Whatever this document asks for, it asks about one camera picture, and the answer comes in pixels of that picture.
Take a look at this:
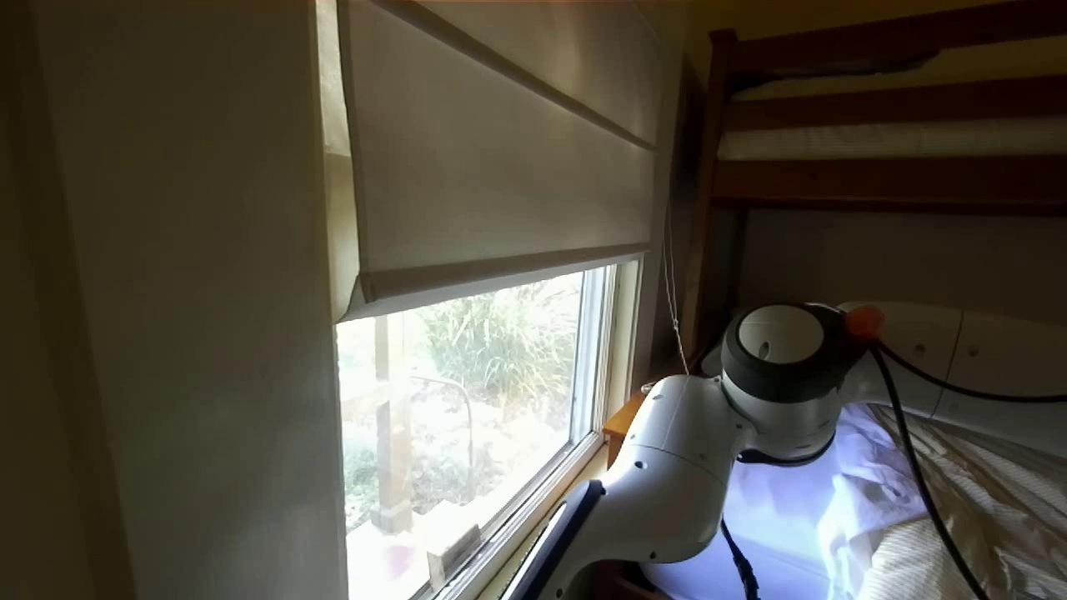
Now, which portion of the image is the white framed window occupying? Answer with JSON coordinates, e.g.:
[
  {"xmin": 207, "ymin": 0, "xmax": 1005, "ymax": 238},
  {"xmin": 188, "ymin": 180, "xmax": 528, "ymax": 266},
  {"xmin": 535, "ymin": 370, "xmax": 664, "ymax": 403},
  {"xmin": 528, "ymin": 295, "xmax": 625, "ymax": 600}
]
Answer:
[{"xmin": 331, "ymin": 253, "xmax": 649, "ymax": 600}]

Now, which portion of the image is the beige roman window shade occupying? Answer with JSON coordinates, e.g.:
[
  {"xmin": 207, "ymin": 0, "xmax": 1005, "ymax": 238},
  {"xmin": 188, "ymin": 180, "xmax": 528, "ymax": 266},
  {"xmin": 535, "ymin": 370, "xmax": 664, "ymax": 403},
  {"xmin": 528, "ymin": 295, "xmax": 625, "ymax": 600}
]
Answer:
[{"xmin": 310, "ymin": 0, "xmax": 673, "ymax": 327}]

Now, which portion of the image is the white bunk mattress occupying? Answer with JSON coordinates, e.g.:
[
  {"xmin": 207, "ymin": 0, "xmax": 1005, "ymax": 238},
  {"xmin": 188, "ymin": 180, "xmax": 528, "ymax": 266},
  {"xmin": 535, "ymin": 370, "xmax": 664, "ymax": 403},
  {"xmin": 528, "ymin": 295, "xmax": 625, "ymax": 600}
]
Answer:
[{"xmin": 715, "ymin": 37, "xmax": 1067, "ymax": 167}]

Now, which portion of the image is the cream rumpled blanket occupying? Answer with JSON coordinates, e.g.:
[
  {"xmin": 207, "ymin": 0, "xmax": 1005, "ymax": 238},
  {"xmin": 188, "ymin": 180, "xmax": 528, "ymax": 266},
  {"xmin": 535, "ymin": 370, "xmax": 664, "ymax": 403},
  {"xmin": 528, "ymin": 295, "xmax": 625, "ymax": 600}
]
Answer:
[{"xmin": 849, "ymin": 403, "xmax": 1067, "ymax": 600}]

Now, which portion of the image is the wooden bunk bed frame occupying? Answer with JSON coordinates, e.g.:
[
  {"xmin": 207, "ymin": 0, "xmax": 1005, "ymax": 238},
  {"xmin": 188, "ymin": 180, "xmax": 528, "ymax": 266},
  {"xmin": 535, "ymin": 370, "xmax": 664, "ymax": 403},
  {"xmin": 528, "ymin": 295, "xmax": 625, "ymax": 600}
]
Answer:
[{"xmin": 596, "ymin": 0, "xmax": 1067, "ymax": 446}]

